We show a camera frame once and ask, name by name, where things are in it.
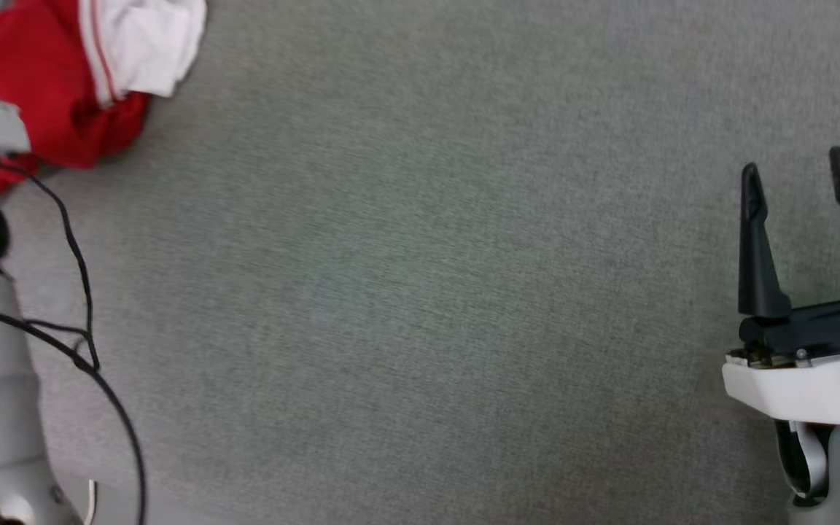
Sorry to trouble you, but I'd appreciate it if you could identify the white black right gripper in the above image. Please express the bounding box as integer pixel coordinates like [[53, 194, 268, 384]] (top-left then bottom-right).
[[723, 146, 840, 424]]

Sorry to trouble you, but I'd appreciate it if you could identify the red and white jersey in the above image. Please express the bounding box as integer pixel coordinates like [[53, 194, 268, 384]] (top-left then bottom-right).
[[0, 0, 208, 194]]

